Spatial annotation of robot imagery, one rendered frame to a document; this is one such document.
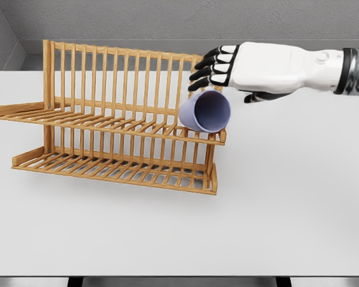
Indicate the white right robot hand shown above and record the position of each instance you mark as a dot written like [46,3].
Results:
[263,68]

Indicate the wooden two-tier dish rack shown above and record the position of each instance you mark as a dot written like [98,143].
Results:
[113,119]

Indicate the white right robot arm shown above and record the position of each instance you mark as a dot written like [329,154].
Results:
[326,68]

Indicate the lilac plastic cup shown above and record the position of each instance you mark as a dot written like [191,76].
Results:
[208,112]

